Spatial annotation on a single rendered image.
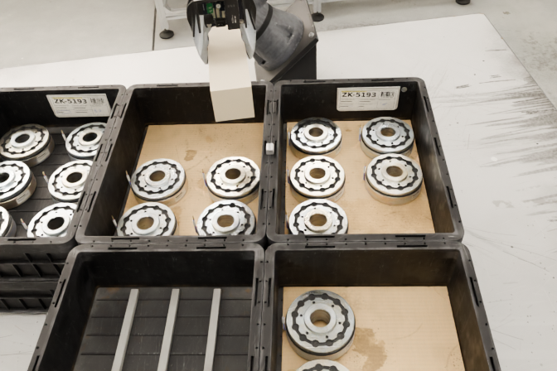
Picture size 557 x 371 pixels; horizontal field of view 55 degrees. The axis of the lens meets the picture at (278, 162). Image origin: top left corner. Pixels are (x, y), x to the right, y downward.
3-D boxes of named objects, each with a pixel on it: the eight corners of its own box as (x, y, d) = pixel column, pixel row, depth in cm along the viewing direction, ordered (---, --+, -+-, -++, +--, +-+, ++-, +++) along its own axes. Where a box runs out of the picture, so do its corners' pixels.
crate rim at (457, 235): (274, 89, 111) (273, 79, 109) (422, 85, 109) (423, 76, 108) (266, 251, 83) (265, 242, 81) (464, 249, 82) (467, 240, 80)
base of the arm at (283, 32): (259, 48, 143) (230, 27, 138) (297, 7, 137) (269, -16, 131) (264, 81, 133) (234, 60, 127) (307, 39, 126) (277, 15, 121)
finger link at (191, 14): (183, 36, 85) (190, -16, 79) (183, 31, 86) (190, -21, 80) (213, 40, 86) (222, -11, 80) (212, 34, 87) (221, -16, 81)
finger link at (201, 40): (189, 78, 85) (196, 27, 79) (188, 56, 89) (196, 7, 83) (208, 80, 86) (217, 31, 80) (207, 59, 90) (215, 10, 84)
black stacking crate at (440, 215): (278, 124, 118) (274, 83, 110) (414, 122, 116) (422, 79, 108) (271, 283, 90) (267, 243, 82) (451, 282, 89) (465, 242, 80)
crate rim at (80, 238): (131, 93, 113) (128, 84, 111) (274, 89, 111) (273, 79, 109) (76, 252, 85) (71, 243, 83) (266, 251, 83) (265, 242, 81)
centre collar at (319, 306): (302, 305, 81) (302, 303, 81) (335, 304, 81) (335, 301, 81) (304, 336, 78) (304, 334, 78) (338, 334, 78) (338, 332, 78)
